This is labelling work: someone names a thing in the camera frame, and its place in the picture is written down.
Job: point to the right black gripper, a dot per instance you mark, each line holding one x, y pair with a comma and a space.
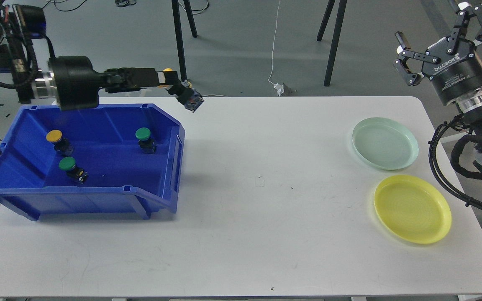
454, 73

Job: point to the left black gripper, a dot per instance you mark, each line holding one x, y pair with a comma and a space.
77, 84

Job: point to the green push button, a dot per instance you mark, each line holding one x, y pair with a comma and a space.
145, 140
70, 167

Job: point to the yellow push button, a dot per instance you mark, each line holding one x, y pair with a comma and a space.
195, 99
61, 144

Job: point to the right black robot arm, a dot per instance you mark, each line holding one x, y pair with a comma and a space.
466, 156

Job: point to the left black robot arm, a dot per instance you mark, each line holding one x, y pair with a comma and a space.
29, 66

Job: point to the pale green plate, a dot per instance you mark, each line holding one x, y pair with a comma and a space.
384, 143

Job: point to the yellow plate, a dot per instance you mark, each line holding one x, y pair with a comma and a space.
412, 209

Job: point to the blue plastic bin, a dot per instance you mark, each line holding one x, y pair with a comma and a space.
122, 179

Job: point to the black stand legs right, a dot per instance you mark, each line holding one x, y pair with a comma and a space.
337, 29

